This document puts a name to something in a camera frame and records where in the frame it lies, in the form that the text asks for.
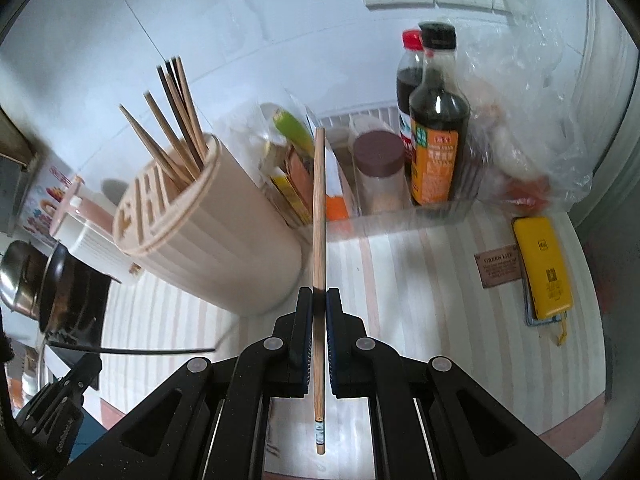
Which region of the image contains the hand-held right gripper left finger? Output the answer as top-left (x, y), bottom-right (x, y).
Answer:
top-left (60, 286), bottom-right (316, 480)

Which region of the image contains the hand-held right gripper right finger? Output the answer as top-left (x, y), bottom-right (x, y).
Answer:
top-left (325, 287), bottom-right (582, 480)

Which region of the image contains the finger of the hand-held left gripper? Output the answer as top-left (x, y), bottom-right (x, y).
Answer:
top-left (50, 352), bottom-right (104, 401)

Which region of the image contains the black chopstick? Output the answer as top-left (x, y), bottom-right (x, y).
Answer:
top-left (45, 341), bottom-right (218, 357)

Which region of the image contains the beige ribbed utensil holder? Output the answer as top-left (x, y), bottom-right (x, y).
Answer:
top-left (111, 132), bottom-right (303, 317)

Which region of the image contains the light wooden chopstick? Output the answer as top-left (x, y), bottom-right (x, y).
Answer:
top-left (311, 127), bottom-right (328, 456)

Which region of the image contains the bundle of brown chopsticks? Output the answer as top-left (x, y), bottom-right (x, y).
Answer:
top-left (118, 56), bottom-right (210, 186)

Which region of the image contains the black pan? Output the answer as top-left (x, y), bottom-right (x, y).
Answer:
top-left (39, 242), bottom-right (112, 336)

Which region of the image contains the striped table mat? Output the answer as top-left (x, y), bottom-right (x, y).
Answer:
top-left (100, 210), bottom-right (606, 461)

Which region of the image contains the steel pot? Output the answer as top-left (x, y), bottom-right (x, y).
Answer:
top-left (0, 240), bottom-right (48, 321)

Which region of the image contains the pink and cream kettle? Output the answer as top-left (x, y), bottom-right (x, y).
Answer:
top-left (50, 175), bottom-right (143, 286)

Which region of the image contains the yellow seasoning packet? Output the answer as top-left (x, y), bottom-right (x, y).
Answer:
top-left (269, 167), bottom-right (307, 227)

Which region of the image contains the orange seasoning packet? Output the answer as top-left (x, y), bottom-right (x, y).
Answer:
top-left (284, 144), bottom-right (317, 213)

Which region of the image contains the jar with brown lid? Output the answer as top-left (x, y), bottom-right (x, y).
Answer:
top-left (352, 130), bottom-right (408, 214)

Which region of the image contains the colourful printed carton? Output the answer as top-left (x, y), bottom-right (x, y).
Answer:
top-left (15, 155), bottom-right (83, 241)

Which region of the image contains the clear plastic bin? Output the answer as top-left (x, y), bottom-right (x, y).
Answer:
top-left (300, 102), bottom-right (483, 241)

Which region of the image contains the green seasoning packet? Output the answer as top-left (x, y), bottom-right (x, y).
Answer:
top-left (272, 107), bottom-right (313, 149)

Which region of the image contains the small clear plastic bag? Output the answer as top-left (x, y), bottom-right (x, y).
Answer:
top-left (215, 100), bottom-right (326, 231)

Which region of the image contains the black cap soy sauce bottle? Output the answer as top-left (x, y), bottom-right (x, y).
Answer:
top-left (409, 21), bottom-right (472, 207)

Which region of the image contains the red cap dark bottle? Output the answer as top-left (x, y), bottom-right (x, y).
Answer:
top-left (396, 29), bottom-right (427, 181)

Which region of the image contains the large clear plastic bag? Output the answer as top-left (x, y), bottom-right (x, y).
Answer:
top-left (450, 0), bottom-right (598, 213)

